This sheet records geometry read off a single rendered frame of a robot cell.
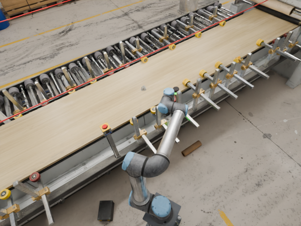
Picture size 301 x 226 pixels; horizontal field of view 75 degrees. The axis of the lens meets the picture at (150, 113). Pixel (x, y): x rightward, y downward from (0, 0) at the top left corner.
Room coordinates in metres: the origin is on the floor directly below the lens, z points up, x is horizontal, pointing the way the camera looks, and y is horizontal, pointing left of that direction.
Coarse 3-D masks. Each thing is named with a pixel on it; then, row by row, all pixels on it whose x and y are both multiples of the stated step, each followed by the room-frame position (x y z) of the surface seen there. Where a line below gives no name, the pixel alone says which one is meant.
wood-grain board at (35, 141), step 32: (224, 32) 2.58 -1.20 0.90; (256, 32) 2.50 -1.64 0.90; (160, 64) 2.02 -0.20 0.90; (192, 64) 1.95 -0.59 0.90; (224, 64) 1.88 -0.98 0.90; (64, 96) 1.62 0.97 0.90; (96, 96) 1.57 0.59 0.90; (128, 96) 1.51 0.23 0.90; (160, 96) 1.46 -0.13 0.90; (0, 128) 1.26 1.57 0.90; (32, 128) 1.21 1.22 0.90; (64, 128) 1.17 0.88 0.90; (96, 128) 1.12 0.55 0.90; (0, 160) 0.88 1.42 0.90; (32, 160) 0.85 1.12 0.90
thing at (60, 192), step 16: (272, 64) 2.01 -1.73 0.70; (224, 96) 1.58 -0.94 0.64; (192, 112) 1.35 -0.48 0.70; (144, 144) 1.01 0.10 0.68; (112, 160) 0.86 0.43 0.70; (80, 176) 0.73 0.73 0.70; (96, 176) 0.74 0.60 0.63; (64, 192) 0.60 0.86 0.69; (32, 208) 0.49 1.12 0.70; (0, 224) 0.39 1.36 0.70
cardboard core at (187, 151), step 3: (198, 141) 1.30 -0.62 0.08; (192, 144) 1.27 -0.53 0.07; (195, 144) 1.26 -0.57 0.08; (198, 144) 1.25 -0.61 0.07; (201, 144) 1.26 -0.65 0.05; (189, 147) 1.23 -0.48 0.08; (192, 147) 1.22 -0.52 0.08; (195, 147) 1.22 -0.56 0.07; (183, 150) 1.20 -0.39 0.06; (186, 150) 1.18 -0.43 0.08; (189, 150) 1.18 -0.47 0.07; (192, 150) 1.18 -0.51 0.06; (183, 153) 1.17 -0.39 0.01; (186, 153) 1.14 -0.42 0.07
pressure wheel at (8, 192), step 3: (3, 189) 0.61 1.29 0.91; (6, 189) 0.60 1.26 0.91; (0, 192) 0.58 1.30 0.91; (3, 192) 0.58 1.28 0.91; (6, 192) 0.58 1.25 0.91; (9, 192) 0.58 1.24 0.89; (0, 195) 0.56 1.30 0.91; (3, 195) 0.56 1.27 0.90; (6, 195) 0.55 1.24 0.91; (9, 195) 0.56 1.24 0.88; (0, 198) 0.53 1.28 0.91; (3, 198) 0.53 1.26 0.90; (6, 198) 0.54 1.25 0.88
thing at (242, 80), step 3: (219, 66) 1.80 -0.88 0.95; (222, 66) 1.78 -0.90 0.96; (222, 69) 1.76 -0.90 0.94; (225, 69) 1.72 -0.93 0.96; (228, 69) 1.72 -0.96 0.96; (228, 72) 1.68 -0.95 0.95; (234, 75) 1.61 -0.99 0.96; (237, 75) 1.60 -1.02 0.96; (237, 78) 1.56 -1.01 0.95; (240, 78) 1.54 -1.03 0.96; (240, 81) 1.53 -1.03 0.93; (243, 81) 1.50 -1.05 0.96; (246, 81) 1.49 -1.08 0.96; (246, 84) 1.46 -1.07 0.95; (249, 84) 1.44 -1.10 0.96; (249, 87) 1.42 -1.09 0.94; (252, 87) 1.40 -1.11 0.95
